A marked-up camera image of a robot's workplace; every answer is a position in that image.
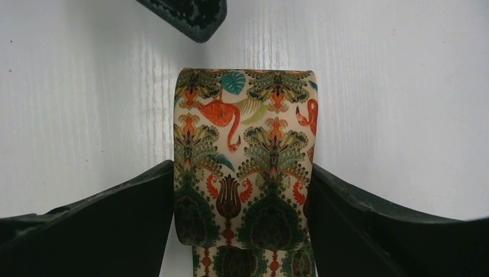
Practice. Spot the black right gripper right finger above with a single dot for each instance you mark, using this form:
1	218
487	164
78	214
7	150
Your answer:
356	233

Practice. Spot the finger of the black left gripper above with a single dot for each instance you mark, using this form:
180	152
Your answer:
197	19

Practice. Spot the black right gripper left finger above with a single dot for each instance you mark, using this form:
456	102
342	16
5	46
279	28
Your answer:
122	231

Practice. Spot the beige paisley patterned tie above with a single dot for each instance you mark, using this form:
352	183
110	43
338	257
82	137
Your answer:
243	156

